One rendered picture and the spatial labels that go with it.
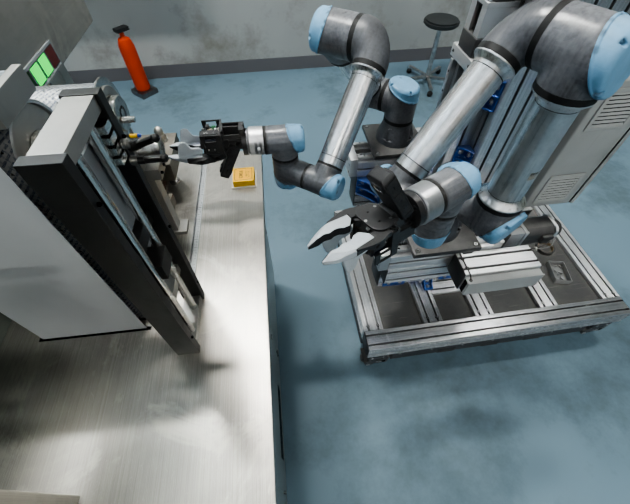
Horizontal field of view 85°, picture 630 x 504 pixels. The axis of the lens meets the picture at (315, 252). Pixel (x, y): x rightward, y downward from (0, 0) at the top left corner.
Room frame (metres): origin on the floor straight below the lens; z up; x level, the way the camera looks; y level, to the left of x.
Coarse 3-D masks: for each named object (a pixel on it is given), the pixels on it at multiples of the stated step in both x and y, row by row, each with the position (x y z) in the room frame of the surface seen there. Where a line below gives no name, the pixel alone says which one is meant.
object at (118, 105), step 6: (108, 96) 0.71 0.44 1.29; (114, 96) 0.71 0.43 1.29; (120, 96) 0.73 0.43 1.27; (114, 102) 0.69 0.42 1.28; (120, 102) 0.72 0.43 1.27; (114, 108) 0.68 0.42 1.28; (120, 108) 0.71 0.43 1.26; (126, 108) 0.73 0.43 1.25; (120, 114) 0.70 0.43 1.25; (126, 114) 0.72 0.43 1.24; (120, 120) 0.68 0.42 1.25; (126, 126) 0.69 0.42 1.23
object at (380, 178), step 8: (376, 168) 0.42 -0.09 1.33; (384, 168) 0.42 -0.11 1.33; (368, 176) 0.42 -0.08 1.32; (376, 176) 0.41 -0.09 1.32; (384, 176) 0.40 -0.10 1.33; (392, 176) 0.40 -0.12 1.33; (376, 184) 0.40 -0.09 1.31; (384, 184) 0.39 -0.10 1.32; (392, 184) 0.39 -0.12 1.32; (384, 192) 0.40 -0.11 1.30; (392, 192) 0.39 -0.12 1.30; (400, 192) 0.40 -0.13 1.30; (384, 200) 0.42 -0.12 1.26; (392, 200) 0.39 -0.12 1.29; (400, 200) 0.40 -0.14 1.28; (408, 200) 0.41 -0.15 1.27; (392, 208) 0.41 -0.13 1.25; (400, 208) 0.40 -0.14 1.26; (408, 208) 0.41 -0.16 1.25; (400, 216) 0.40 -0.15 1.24; (408, 216) 0.40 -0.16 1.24
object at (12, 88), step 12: (0, 72) 0.46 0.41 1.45; (12, 72) 0.45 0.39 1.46; (24, 72) 0.47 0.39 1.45; (0, 84) 0.42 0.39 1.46; (12, 84) 0.44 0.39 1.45; (24, 84) 0.46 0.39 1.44; (0, 96) 0.40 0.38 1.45; (12, 96) 0.42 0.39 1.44; (24, 96) 0.44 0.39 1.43; (0, 108) 0.39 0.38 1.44; (12, 108) 0.41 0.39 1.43; (0, 120) 0.38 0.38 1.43; (12, 120) 0.40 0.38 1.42
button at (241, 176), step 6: (234, 168) 0.92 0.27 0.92; (240, 168) 0.92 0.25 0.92; (246, 168) 0.92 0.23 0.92; (252, 168) 0.92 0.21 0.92; (234, 174) 0.89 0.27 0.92; (240, 174) 0.89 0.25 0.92; (246, 174) 0.89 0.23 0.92; (252, 174) 0.89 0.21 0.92; (234, 180) 0.86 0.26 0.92; (240, 180) 0.86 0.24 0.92; (246, 180) 0.86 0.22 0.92; (252, 180) 0.86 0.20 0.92; (234, 186) 0.85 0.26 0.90
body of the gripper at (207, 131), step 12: (204, 120) 0.82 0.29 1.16; (216, 120) 0.82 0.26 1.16; (204, 132) 0.77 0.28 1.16; (216, 132) 0.77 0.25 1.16; (228, 132) 0.79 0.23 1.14; (240, 132) 0.78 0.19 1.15; (204, 144) 0.75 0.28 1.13; (216, 144) 0.75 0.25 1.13; (228, 144) 0.78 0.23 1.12; (240, 144) 0.78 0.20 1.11; (216, 156) 0.76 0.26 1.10
